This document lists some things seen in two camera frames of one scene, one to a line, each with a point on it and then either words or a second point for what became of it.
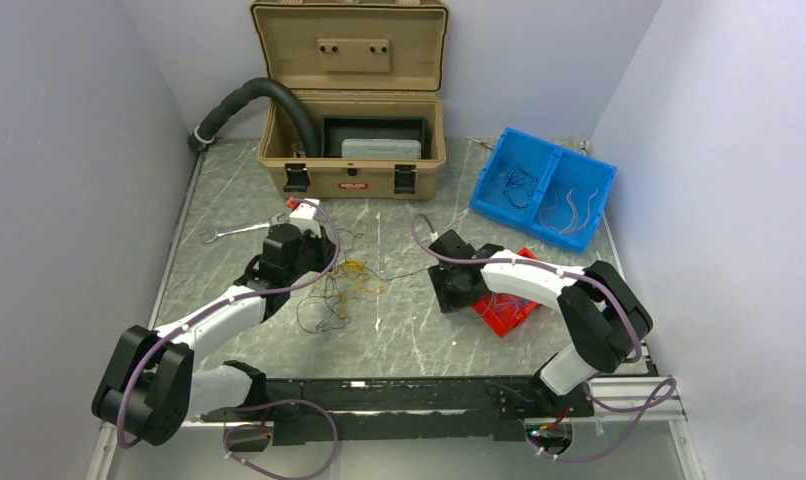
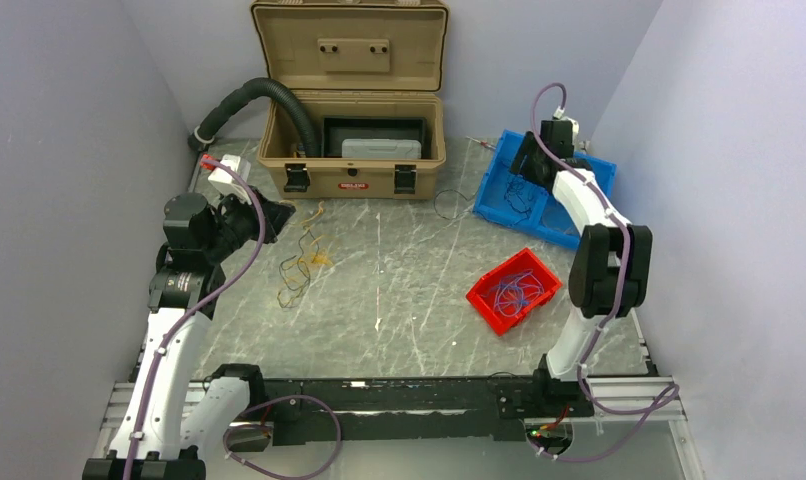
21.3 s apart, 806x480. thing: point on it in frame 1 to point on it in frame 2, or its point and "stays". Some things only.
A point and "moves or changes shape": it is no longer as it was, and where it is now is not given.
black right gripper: [445, 298] to [527, 147]
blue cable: [499, 304] moves or changes shape
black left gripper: [325, 247] to [276, 216]
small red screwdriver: [482, 143] stays
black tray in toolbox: [337, 128] stays
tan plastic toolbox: [370, 74] stays
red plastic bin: [504, 312] stays
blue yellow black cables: [347, 281] moves or changes shape
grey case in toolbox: [381, 148] stays
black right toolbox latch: [405, 178] stays
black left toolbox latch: [298, 178] stays
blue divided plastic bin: [544, 190] stays
